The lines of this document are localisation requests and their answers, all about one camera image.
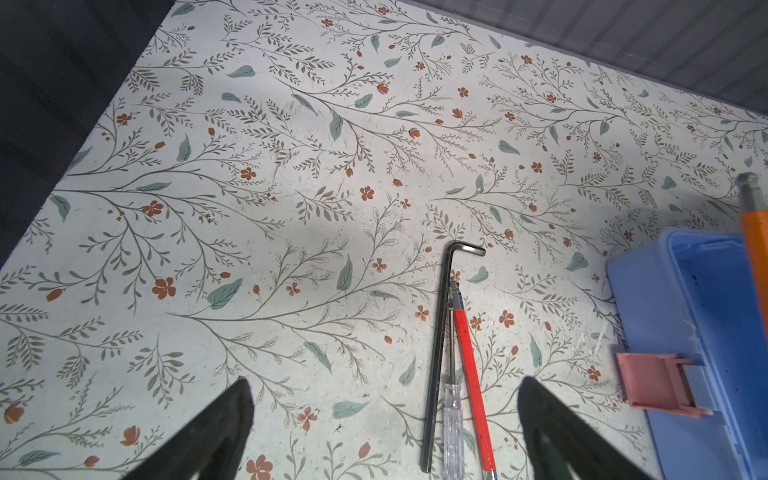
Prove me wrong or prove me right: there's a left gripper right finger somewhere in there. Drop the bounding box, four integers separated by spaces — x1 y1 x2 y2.
518 376 649 479

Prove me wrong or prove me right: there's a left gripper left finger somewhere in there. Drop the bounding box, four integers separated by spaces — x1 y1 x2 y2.
126 378 254 480

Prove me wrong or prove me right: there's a red handled tool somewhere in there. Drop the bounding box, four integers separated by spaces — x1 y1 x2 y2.
449 281 498 480

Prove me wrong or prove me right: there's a clear handled screwdriver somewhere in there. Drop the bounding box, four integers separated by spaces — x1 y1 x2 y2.
443 304 465 480

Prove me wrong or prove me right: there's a white blue tool box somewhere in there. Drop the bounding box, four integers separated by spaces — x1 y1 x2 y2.
607 228 767 479

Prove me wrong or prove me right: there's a large black hex key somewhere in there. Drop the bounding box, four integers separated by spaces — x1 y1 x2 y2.
419 240 486 474

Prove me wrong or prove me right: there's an orange handled tool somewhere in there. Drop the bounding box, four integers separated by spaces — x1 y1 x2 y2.
735 172 767 331

